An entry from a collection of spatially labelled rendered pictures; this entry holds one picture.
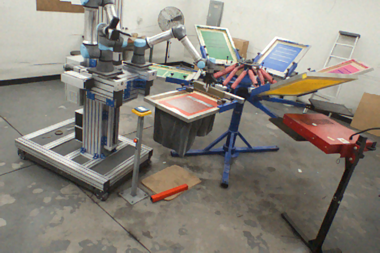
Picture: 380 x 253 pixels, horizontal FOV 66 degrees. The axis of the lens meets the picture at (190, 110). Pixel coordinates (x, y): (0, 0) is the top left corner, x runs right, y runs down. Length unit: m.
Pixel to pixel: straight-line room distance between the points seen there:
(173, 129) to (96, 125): 0.83
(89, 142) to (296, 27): 5.18
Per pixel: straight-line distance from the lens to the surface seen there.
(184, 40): 2.92
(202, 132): 2.95
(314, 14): 6.91
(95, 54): 2.58
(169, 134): 2.88
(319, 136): 2.53
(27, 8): 5.96
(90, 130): 3.23
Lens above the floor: 1.99
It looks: 22 degrees down
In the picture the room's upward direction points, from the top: 9 degrees clockwise
